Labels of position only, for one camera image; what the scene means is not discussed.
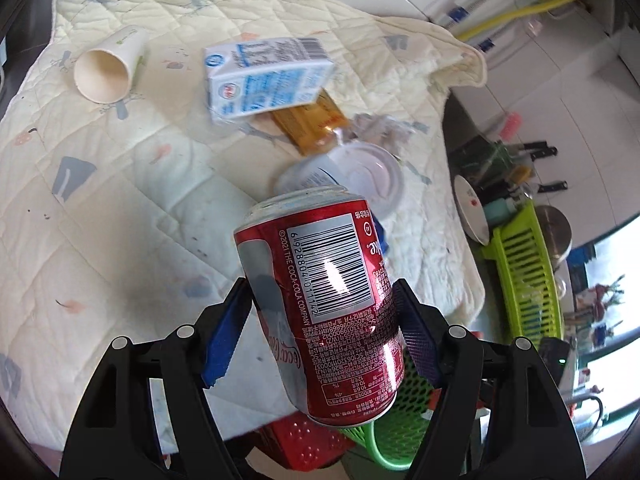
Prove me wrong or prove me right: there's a red plastic basket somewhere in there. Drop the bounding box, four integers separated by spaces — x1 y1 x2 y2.
255 412 351 471

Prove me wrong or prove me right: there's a lime green dish rack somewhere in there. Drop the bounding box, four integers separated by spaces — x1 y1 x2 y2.
480 200 568 356

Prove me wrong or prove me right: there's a red soda can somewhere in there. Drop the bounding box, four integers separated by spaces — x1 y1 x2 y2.
233 185 406 428

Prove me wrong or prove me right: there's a clear plastic cup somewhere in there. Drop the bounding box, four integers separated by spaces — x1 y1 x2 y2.
272 141 406 221

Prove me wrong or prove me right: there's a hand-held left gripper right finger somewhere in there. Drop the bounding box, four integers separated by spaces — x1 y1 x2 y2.
392 277 588 480

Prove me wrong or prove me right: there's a pink brush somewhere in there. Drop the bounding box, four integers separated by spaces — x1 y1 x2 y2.
500 112 523 141

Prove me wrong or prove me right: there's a steel pot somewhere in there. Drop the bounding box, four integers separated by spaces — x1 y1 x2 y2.
535 205 573 266

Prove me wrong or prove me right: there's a green plastic mesh basket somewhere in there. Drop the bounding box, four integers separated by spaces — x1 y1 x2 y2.
337 350 493 471

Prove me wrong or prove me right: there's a white plate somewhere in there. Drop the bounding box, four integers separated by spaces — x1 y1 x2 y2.
452 175 491 246

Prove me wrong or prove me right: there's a white paper cup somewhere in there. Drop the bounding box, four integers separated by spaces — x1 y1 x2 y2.
73 24 151 103

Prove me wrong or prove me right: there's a yellow hose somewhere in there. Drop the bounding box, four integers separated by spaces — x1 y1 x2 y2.
452 0 576 41

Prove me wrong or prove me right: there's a clear plastic wrapper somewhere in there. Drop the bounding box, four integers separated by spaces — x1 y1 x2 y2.
350 112 416 148

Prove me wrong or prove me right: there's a cream quilted printed blanket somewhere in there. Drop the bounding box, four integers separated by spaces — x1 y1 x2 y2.
0 0 488 451

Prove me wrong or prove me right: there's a metal faucet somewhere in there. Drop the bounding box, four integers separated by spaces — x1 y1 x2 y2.
565 394 608 427

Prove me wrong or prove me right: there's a blue and white milk carton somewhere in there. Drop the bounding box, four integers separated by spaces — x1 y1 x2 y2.
202 37 335 123

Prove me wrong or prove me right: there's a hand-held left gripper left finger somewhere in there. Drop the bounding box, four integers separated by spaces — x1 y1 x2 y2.
60 276 256 480

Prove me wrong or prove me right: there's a yellow plastic wrapper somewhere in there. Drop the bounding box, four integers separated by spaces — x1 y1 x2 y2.
270 87 351 156

